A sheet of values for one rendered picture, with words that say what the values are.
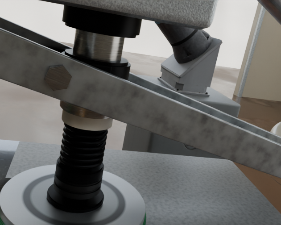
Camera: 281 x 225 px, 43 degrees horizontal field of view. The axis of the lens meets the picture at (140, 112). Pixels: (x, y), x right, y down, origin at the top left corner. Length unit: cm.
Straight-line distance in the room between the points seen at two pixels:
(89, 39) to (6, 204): 25
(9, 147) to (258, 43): 593
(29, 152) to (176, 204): 31
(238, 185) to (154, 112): 37
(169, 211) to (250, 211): 16
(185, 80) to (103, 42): 116
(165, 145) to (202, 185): 84
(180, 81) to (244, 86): 490
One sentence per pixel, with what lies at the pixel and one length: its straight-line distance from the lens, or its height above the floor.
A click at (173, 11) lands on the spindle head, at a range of 38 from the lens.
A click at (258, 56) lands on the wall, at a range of 652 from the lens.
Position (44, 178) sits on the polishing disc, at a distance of 59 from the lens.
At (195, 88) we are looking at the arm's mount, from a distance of 161.
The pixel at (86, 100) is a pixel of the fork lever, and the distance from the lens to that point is 42.
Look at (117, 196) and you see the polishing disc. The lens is 57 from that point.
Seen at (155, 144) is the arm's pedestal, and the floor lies 63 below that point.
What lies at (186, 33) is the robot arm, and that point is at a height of 111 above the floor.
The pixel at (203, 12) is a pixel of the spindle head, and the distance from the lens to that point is 40.
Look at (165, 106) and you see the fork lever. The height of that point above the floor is 107.
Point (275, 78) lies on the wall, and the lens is 682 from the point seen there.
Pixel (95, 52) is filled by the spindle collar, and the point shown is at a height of 112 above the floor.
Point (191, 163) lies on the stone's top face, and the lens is 81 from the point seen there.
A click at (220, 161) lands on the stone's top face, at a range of 87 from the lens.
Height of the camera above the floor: 118
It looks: 16 degrees down
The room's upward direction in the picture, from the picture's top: 11 degrees clockwise
